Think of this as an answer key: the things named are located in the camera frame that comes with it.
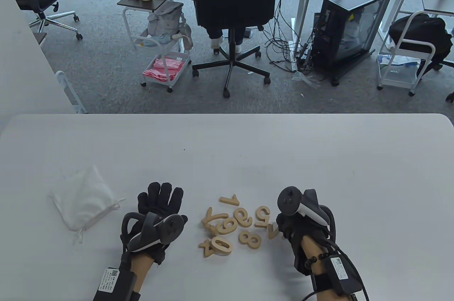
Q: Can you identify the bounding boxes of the person's left forearm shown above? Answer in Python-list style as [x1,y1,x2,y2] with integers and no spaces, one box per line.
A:
[131,254,156,294]

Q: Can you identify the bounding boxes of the pink folded cloth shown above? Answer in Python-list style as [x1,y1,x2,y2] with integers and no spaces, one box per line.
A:
[143,58,184,82]

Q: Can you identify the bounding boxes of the white cable duct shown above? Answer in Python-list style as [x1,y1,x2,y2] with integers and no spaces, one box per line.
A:
[288,17,299,72]

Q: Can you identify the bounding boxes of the clear plastic bags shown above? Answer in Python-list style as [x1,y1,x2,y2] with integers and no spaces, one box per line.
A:
[377,53,422,80]

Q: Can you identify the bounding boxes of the person's right hand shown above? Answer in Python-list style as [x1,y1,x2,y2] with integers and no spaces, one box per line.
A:
[276,213,336,276]

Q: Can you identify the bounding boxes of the pile of wooden number blocks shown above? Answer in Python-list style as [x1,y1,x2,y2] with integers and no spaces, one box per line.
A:
[199,206,272,258]

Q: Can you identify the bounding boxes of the white metal cart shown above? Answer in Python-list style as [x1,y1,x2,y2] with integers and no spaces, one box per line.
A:
[377,10,437,97]

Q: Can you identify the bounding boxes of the black sensor cable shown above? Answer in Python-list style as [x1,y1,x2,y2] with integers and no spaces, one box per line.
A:
[319,237,369,301]

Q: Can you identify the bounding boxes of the light blue packet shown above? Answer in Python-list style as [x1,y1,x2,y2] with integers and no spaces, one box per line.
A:
[139,33,171,48]

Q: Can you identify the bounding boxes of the oval ring wooden number block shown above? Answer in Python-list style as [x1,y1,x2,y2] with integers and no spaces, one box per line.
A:
[212,237,233,256]

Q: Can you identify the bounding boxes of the person's left hand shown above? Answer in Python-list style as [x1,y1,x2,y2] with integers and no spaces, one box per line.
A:
[122,182,188,265]

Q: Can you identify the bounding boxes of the black cable tangle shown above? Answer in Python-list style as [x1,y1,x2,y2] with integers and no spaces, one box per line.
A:
[264,0,314,71]

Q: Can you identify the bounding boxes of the grey backpack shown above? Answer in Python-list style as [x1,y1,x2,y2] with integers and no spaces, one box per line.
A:
[147,0,194,50]

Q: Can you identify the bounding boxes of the black tracking controller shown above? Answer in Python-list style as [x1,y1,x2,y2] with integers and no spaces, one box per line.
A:
[121,212,187,252]
[277,186,334,226]

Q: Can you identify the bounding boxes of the white rolling cart dark top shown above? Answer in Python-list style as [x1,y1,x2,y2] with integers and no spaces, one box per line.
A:
[117,0,194,93]

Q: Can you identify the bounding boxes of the black bag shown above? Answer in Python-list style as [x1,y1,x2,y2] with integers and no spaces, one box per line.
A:
[388,13,454,78]

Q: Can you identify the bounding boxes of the dark bead bracelet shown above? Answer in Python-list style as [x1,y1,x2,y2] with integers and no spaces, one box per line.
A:
[306,252,332,266]

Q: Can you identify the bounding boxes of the white drawstring bag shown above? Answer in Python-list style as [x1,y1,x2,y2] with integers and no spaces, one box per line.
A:
[49,165,126,245]

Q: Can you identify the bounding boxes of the black computer tower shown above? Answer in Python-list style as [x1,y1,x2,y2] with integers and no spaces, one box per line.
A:
[311,0,395,87]

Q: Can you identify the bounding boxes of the white metal rack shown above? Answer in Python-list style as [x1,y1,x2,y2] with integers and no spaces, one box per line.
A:
[55,71,88,114]

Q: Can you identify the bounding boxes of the clear plastic wrap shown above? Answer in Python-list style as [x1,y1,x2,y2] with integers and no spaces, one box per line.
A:
[292,70,321,89]

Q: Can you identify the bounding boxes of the white partition panel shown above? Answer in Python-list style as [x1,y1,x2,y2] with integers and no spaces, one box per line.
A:
[0,0,78,129]

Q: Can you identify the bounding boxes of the black labelled sensor box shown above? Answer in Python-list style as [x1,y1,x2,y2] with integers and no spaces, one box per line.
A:
[93,267,142,301]
[321,254,361,296]

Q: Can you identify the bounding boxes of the person's right forearm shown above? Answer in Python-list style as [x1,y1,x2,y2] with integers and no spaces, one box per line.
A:
[301,235,355,301]

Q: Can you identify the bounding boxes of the black forearm strap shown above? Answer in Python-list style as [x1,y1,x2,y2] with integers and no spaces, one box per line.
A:
[311,273,341,295]

